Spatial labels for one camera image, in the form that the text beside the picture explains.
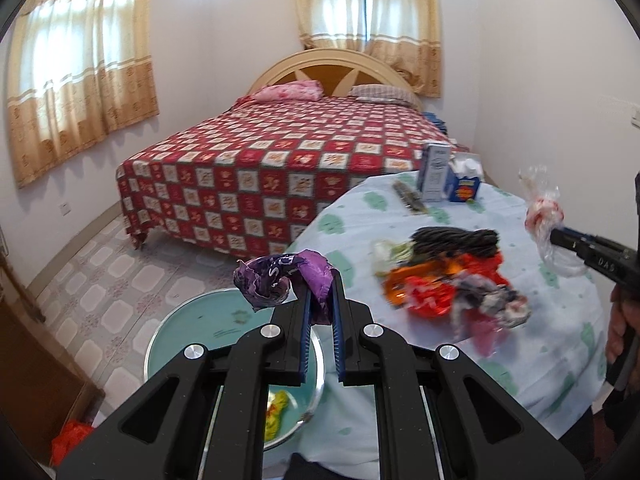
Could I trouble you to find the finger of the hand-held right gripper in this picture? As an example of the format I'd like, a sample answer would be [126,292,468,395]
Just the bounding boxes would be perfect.
[564,227,608,247]
[549,229,596,261]

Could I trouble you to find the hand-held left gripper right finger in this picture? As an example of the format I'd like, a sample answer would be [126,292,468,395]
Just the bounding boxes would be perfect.
[327,270,586,480]

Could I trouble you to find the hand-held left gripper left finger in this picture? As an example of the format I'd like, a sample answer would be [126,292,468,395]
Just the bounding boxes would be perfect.
[56,280,323,480]

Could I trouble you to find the clear plastic wrapper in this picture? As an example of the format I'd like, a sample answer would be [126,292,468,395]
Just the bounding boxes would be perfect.
[517,165,591,278]

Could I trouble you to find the purple wrapper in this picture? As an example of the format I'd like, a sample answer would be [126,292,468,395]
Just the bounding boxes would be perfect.
[233,249,335,326]

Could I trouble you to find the teal enamel basin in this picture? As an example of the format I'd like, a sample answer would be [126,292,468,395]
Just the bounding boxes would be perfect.
[144,287,326,452]

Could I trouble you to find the person's right hand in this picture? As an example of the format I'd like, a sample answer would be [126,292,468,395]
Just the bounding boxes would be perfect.
[605,286,637,365]

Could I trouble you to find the yellow wrapper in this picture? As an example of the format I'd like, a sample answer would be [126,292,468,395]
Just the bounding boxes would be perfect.
[263,390,294,444]

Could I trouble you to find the grey white crumpled wrapper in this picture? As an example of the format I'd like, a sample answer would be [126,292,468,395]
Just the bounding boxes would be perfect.
[450,275,532,332]

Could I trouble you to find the orange wrapper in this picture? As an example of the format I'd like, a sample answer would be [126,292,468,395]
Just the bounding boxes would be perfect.
[382,255,468,309]

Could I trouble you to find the green white wrapper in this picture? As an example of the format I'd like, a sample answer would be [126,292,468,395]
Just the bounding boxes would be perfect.
[374,240,417,274]

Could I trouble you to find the opened orange blue carton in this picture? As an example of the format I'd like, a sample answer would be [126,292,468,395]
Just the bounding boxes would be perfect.
[447,152,485,204]

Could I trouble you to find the black foam net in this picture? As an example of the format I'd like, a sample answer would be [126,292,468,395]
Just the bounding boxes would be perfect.
[410,226,501,262]

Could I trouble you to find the light blue printed tablecloth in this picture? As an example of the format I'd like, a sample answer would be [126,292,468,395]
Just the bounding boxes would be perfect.
[265,170,613,480]

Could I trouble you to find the pink wrapper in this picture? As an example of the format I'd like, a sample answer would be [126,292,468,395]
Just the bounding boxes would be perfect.
[469,317,507,357]

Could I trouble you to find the blue white carton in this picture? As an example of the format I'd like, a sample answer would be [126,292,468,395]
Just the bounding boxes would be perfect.
[420,142,453,203]

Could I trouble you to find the black comb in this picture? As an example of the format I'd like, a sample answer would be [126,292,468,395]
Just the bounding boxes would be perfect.
[393,180,426,216]

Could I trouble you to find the red checkered bedspread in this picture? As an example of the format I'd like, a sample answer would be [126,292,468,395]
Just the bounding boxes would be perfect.
[116,95,458,257]

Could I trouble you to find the striped pillow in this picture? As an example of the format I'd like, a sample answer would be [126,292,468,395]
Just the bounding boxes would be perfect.
[348,83,418,107]

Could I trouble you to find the pink pillow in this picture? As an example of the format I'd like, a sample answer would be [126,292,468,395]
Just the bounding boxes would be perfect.
[252,80,325,104]

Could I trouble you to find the red plastic bag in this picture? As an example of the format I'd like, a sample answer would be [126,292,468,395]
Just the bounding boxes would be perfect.
[51,420,96,467]

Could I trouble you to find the brown wooden cabinet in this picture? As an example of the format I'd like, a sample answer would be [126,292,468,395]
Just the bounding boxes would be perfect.
[0,250,107,463]

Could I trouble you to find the narrow beige patterned curtain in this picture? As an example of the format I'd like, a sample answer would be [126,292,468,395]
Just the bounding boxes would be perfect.
[291,0,443,99]

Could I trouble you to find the cream wooden bed headboard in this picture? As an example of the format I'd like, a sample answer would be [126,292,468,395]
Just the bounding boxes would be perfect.
[248,48,416,98]

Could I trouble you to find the wide beige patterned curtain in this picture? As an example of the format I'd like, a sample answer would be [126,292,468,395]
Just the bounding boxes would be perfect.
[7,0,160,189]

